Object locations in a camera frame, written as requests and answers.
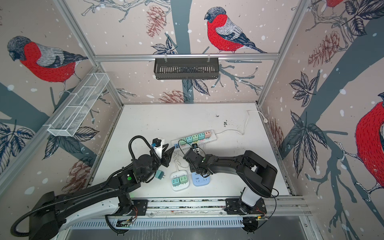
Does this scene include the pink USB charger plug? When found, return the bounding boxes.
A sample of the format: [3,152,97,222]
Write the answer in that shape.
[204,131,212,139]

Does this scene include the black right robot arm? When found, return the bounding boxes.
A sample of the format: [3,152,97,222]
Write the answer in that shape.
[183,148,278,198]

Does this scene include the white multicolour power strip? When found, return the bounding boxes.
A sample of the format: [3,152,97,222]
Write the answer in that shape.
[171,130,217,149]

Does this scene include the teal charger plug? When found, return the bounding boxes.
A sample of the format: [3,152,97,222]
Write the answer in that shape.
[186,136,193,143]
[198,133,206,140]
[155,170,165,180]
[172,178,181,187]

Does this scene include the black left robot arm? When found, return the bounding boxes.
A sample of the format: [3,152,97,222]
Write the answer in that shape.
[10,136,175,240]

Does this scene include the black wall shelf basket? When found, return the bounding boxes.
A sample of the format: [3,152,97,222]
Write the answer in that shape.
[154,58,220,80]

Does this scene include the blue square socket cube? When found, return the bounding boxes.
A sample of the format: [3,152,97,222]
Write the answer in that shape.
[191,173,211,187]

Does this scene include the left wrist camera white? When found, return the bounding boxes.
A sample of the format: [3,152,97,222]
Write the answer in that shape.
[152,138,164,159]

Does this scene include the green charger plug bottom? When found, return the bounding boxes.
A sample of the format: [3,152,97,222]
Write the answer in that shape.
[179,176,189,184]

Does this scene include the white cube socket cable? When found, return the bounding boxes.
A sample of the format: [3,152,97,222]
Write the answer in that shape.
[173,151,188,171]

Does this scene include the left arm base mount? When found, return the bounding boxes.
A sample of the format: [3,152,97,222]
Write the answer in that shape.
[112,200,149,217]

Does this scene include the white wire mesh shelf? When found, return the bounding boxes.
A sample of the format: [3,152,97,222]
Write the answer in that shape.
[48,73,110,137]

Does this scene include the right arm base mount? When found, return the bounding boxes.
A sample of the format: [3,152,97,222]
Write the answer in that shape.
[224,198,267,216]

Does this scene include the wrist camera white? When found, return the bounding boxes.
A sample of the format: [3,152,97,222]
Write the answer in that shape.
[192,144,199,154]
[152,138,164,159]

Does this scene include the white power strip cable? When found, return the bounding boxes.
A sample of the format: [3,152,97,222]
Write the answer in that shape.
[215,109,268,136]

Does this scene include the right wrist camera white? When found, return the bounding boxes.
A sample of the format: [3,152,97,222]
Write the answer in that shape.
[192,144,199,154]

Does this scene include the green charger plug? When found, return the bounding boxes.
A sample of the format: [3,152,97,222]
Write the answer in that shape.
[179,176,189,184]
[192,134,199,142]
[178,138,187,146]

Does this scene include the white square socket cube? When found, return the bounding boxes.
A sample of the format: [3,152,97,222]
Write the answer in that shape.
[170,170,190,192]

